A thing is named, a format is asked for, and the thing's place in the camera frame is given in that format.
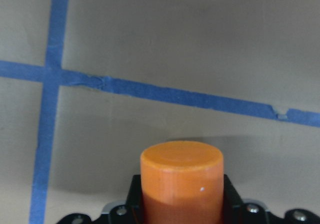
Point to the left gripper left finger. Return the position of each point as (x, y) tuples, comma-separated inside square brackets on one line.
[(134, 199)]

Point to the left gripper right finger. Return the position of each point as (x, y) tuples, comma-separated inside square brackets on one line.
[(232, 203)]

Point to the plain orange cylinder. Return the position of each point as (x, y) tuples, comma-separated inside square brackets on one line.
[(182, 182)]

